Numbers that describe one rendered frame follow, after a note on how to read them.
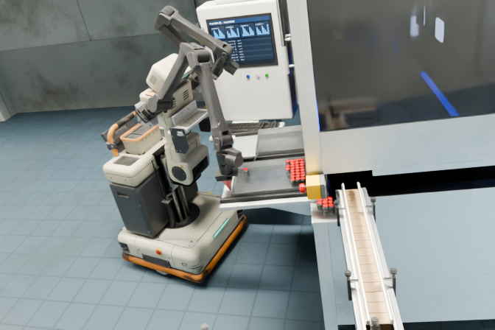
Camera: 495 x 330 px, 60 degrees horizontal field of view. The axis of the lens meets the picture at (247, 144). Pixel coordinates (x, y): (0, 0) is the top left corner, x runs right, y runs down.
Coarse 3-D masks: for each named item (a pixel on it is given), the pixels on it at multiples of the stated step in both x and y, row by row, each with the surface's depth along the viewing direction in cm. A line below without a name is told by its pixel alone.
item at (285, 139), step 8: (272, 128) 242; (280, 128) 242; (288, 128) 241; (296, 128) 241; (264, 136) 242; (272, 136) 241; (280, 136) 239; (288, 136) 237; (296, 136) 236; (256, 144) 228; (264, 144) 234; (272, 144) 233; (280, 144) 231; (288, 144) 230; (296, 144) 228; (256, 152) 221; (264, 152) 221; (272, 152) 220; (280, 152) 220
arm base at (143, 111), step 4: (144, 104) 219; (140, 108) 220; (144, 108) 218; (148, 108) 217; (136, 112) 218; (140, 112) 219; (144, 112) 218; (148, 112) 218; (156, 112) 220; (160, 112) 227; (140, 116) 219; (144, 116) 220; (148, 116) 220; (152, 116) 221; (144, 120) 219; (148, 120) 220
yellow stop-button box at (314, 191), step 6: (306, 180) 172; (312, 180) 171; (318, 180) 170; (306, 186) 169; (312, 186) 169; (318, 186) 168; (324, 186) 168; (312, 192) 170; (318, 192) 170; (324, 192) 170; (312, 198) 171; (318, 198) 171; (324, 198) 171
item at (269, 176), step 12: (300, 156) 211; (240, 168) 216; (252, 168) 215; (264, 168) 213; (276, 168) 211; (240, 180) 207; (252, 180) 205; (264, 180) 203; (276, 180) 202; (288, 180) 200; (240, 192) 192; (252, 192) 192; (264, 192) 191; (276, 192) 191
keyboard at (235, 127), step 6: (228, 126) 274; (234, 126) 272; (240, 126) 271; (246, 126) 270; (252, 126) 268; (258, 126) 267; (264, 126) 268; (270, 126) 264; (276, 126) 265; (234, 132) 266; (240, 132) 265
